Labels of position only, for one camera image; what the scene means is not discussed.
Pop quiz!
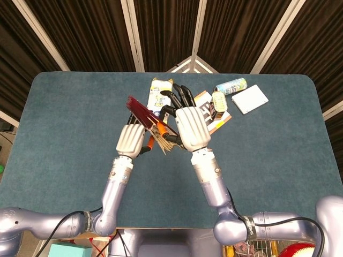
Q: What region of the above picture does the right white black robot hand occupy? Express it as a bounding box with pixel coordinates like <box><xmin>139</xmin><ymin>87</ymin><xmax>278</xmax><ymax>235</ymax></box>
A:
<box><xmin>158</xmin><ymin>83</ymin><xmax>212</xmax><ymax>152</ymax></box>

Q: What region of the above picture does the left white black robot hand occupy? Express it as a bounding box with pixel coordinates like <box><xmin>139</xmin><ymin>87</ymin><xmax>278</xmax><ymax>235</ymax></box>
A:
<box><xmin>115</xmin><ymin>107</ymin><xmax>155</xmax><ymax>158</ymax></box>

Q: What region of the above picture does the red and white folding fan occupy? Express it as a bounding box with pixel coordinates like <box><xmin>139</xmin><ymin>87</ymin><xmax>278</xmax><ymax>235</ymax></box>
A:
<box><xmin>126</xmin><ymin>95</ymin><xmax>179</xmax><ymax>155</ymax></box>

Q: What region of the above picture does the orange white card packet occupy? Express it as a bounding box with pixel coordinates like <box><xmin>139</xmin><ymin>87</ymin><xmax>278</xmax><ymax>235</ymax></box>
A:
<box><xmin>194</xmin><ymin>90</ymin><xmax>232</xmax><ymax>134</ymax></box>

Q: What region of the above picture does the gold luncheon meat tin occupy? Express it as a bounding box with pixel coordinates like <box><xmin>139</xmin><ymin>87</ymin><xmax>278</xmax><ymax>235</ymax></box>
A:
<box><xmin>208</xmin><ymin>91</ymin><xmax>228</xmax><ymax>120</ymax></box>

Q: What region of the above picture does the snack bag with yellow label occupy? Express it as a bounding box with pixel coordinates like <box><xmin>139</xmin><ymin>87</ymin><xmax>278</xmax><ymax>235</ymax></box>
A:
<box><xmin>146</xmin><ymin>77</ymin><xmax>174</xmax><ymax>117</ymax></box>

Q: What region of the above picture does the blue green drink can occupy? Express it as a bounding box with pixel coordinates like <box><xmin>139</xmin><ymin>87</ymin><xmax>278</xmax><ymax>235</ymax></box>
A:
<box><xmin>213</xmin><ymin>77</ymin><xmax>248</xmax><ymax>96</ymax></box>

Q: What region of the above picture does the flat white box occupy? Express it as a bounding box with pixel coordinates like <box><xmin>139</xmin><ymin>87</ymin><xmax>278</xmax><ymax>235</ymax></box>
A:
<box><xmin>231</xmin><ymin>84</ymin><xmax>269</xmax><ymax>115</ymax></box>

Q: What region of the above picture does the blue felt table mat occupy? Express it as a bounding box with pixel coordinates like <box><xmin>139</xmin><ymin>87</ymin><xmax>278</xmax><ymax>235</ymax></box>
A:
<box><xmin>5</xmin><ymin>71</ymin><xmax>343</xmax><ymax>230</ymax></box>

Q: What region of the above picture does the lavender robot torso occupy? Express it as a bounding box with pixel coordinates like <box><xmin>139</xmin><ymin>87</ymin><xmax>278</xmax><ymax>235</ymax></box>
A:
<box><xmin>108</xmin><ymin>229</ymin><xmax>223</xmax><ymax>257</ymax></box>

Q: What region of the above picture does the brown cardboard box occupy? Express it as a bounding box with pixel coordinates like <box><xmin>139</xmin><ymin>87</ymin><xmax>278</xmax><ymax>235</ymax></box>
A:
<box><xmin>40</xmin><ymin>231</ymin><xmax>118</xmax><ymax>243</ymax></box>

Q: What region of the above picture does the dark brown curtain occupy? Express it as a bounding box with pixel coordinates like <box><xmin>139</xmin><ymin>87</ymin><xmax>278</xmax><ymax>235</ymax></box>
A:
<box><xmin>0</xmin><ymin>0</ymin><xmax>343</xmax><ymax>150</ymax></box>

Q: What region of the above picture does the teal box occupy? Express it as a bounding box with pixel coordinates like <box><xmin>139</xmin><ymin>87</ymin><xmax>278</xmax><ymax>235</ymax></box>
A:
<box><xmin>48</xmin><ymin>243</ymin><xmax>93</xmax><ymax>257</ymax></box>

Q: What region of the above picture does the white triangular frame foot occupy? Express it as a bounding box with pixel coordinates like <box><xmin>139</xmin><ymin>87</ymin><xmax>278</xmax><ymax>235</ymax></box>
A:
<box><xmin>166</xmin><ymin>55</ymin><xmax>219</xmax><ymax>73</ymax></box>

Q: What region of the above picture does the black cable under table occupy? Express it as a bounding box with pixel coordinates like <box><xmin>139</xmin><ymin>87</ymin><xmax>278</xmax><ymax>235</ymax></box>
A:
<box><xmin>92</xmin><ymin>229</ymin><xmax>129</xmax><ymax>257</ymax></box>

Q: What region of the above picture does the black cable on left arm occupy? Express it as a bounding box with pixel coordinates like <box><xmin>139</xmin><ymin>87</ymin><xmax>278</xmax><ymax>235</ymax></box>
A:
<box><xmin>34</xmin><ymin>206</ymin><xmax>104</xmax><ymax>257</ymax></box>

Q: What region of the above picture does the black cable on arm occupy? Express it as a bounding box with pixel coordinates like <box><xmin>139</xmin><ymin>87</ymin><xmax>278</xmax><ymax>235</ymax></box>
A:
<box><xmin>226</xmin><ymin>187</ymin><xmax>326</xmax><ymax>257</ymax></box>
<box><xmin>34</xmin><ymin>206</ymin><xmax>104</xmax><ymax>257</ymax></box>

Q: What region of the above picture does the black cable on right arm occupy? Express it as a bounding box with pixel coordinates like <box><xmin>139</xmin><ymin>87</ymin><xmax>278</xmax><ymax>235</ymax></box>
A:
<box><xmin>226</xmin><ymin>187</ymin><xmax>326</xmax><ymax>257</ymax></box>

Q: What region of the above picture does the metal wire basket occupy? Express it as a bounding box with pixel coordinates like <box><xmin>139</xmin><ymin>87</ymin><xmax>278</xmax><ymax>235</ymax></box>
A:
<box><xmin>222</xmin><ymin>238</ymin><xmax>295</xmax><ymax>257</ymax></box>

